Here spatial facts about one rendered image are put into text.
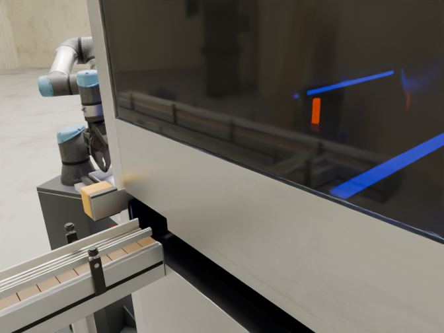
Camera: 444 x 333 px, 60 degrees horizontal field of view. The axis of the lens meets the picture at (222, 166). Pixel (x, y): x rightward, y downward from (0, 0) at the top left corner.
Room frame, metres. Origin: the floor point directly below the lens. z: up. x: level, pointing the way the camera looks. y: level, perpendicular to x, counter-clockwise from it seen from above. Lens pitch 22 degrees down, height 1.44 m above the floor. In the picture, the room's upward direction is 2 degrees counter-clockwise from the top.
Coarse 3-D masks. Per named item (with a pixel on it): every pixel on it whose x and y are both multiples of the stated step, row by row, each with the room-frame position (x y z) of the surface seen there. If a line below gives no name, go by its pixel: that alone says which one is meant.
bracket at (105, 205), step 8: (112, 192) 0.89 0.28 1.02; (120, 192) 0.90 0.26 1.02; (96, 200) 0.86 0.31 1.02; (104, 200) 0.87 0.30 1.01; (112, 200) 0.89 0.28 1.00; (120, 200) 0.90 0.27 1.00; (96, 208) 0.86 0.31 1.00; (104, 208) 0.87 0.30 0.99; (112, 208) 0.88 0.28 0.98; (120, 208) 0.90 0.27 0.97; (128, 208) 0.91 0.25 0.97; (96, 216) 0.86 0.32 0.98; (104, 216) 0.87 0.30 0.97
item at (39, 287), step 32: (128, 224) 0.83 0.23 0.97; (64, 256) 0.75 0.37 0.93; (96, 256) 0.68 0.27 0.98; (128, 256) 0.74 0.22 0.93; (160, 256) 0.78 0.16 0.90; (0, 288) 0.60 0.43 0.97; (32, 288) 0.65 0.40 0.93; (64, 288) 0.64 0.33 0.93; (96, 288) 0.67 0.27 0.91; (128, 288) 0.72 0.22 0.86; (0, 320) 0.56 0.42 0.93; (32, 320) 0.59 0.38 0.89; (64, 320) 0.63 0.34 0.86
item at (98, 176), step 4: (92, 172) 1.30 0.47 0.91; (96, 172) 1.31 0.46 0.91; (100, 172) 1.32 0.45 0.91; (104, 172) 1.33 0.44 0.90; (108, 172) 1.34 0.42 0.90; (112, 172) 1.35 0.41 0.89; (92, 176) 1.26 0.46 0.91; (96, 176) 1.31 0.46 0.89; (100, 176) 1.32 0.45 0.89; (104, 176) 1.33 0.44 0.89; (108, 176) 1.34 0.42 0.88; (112, 176) 1.33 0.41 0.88; (92, 180) 1.27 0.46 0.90; (96, 180) 1.24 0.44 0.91; (100, 180) 1.30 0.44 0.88; (104, 180) 1.30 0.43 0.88; (108, 180) 1.30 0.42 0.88; (112, 180) 1.30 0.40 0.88; (112, 184) 1.26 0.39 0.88
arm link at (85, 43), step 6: (90, 36) 1.81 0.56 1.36; (78, 42) 1.75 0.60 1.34; (84, 42) 1.76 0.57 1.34; (90, 42) 1.76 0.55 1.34; (84, 48) 1.75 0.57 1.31; (90, 48) 1.75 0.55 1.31; (84, 54) 1.75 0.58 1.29; (90, 54) 1.74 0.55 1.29; (84, 60) 1.76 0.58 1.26; (90, 60) 1.73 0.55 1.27; (90, 66) 1.74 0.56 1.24; (102, 150) 1.52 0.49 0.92
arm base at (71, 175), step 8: (88, 160) 1.53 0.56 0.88; (64, 168) 1.50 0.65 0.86; (72, 168) 1.49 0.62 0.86; (80, 168) 1.49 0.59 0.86; (88, 168) 1.52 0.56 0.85; (64, 176) 1.49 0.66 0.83; (72, 176) 1.48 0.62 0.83; (80, 176) 1.49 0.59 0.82; (88, 176) 1.50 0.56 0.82; (64, 184) 1.49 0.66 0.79; (72, 184) 1.47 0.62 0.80
